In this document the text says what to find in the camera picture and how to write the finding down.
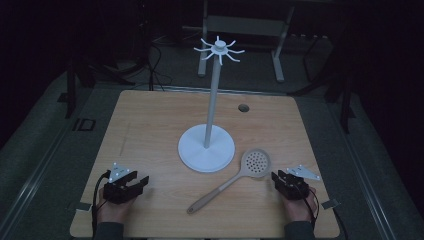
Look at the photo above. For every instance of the white hook stand rack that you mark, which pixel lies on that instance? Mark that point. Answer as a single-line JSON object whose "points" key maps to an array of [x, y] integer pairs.
{"points": [[208, 146]]}

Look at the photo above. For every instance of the grey tape piece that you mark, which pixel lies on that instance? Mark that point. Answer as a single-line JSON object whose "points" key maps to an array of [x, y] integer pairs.
{"points": [[83, 206], [330, 203]]}

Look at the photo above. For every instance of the black stand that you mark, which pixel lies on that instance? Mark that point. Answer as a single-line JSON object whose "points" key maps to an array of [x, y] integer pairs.
{"points": [[70, 90], [345, 96]]}

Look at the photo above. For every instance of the person's left hand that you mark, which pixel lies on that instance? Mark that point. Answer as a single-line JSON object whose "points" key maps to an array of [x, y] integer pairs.
{"points": [[115, 211]]}

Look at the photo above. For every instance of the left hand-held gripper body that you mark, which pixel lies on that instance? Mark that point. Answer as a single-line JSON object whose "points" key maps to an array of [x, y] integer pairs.
{"points": [[115, 193]]}

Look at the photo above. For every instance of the beige slotted spoon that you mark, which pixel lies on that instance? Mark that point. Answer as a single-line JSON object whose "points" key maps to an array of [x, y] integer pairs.
{"points": [[233, 178]]}

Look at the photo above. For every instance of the white metal desk frame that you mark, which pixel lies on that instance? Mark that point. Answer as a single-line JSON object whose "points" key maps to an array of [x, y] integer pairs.
{"points": [[246, 26]]}

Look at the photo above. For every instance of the person's right hand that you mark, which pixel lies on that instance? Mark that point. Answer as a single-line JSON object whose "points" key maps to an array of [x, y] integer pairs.
{"points": [[298, 210]]}

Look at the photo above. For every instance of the black floor socket box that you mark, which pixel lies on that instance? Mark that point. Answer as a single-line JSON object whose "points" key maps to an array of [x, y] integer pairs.
{"points": [[84, 124]]}

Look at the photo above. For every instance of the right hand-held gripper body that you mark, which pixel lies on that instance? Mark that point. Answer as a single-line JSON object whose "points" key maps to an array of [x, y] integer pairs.
{"points": [[295, 188]]}

